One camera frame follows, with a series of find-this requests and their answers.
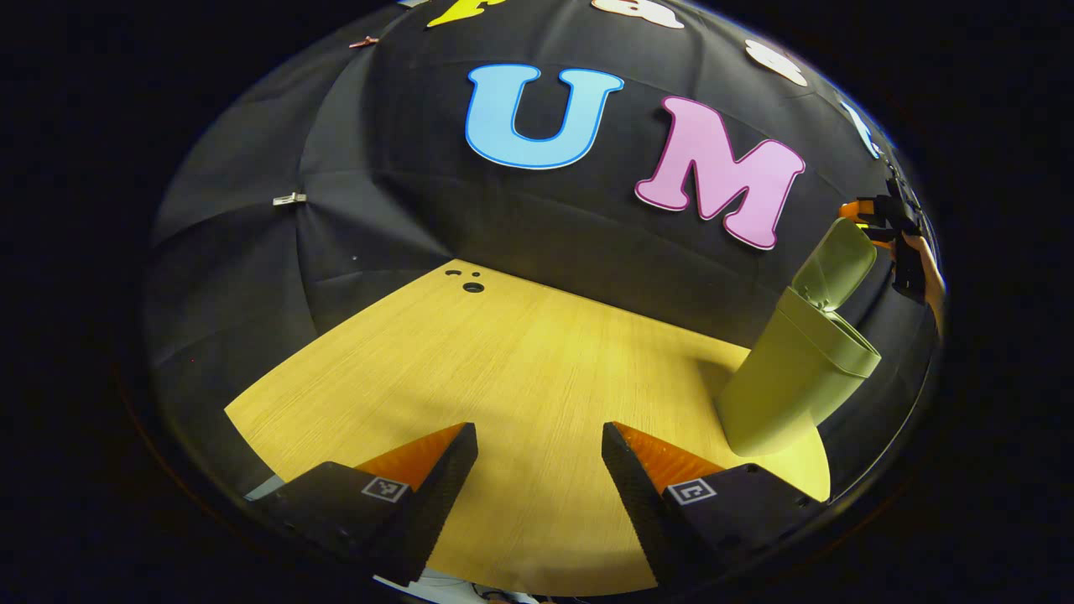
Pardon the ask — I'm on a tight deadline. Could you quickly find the green desktop garbage bin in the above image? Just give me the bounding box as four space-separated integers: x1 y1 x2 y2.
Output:
716 216 883 458

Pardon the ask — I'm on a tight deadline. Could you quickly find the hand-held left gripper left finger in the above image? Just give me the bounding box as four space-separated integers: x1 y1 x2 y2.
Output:
248 422 479 586

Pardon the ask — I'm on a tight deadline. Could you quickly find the wooden desktop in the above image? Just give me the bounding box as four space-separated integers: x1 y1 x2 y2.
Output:
225 258 832 598

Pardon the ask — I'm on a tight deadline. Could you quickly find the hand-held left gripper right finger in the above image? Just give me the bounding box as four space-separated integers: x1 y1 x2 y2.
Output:
601 421 827 590

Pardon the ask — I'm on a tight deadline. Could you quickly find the black backdrop cloth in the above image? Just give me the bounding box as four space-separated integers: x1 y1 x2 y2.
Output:
143 0 941 504

